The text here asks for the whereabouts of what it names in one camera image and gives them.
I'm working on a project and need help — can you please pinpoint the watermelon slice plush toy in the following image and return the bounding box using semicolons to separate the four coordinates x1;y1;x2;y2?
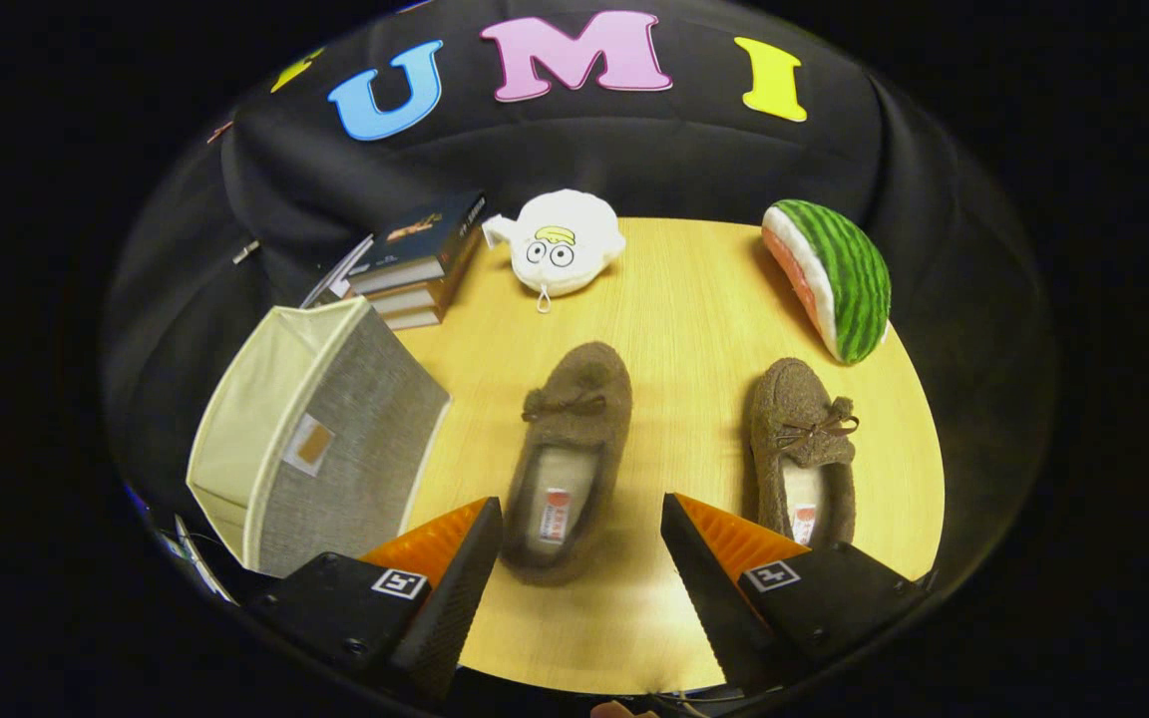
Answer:
761;198;893;366

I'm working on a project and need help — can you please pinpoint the brown cover book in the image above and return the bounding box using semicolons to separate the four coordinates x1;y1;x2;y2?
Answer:
365;261;481;316
380;299;456;332

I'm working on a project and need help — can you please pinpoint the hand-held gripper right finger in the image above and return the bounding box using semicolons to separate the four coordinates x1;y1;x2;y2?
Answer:
660;492;937;699

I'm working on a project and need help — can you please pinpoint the grey fabric storage box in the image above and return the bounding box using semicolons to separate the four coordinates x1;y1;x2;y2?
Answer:
186;296;452;579

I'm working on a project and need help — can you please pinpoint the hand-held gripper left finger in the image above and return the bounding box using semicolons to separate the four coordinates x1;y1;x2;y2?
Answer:
243;496;505;704

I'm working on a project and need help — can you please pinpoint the dark blue hardcover book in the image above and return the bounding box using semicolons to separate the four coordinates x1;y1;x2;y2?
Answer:
347;192;488;297

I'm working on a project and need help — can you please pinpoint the brown fuzzy slipper shoe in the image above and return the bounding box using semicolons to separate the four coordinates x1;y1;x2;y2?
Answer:
746;357;861;547
500;342;634;586

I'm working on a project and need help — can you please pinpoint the white plush toy with face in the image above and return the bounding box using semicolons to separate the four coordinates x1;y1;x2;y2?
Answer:
482;189;627;313

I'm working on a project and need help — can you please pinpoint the white book with dark photo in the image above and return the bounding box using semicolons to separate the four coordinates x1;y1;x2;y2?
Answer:
298;234;376;310

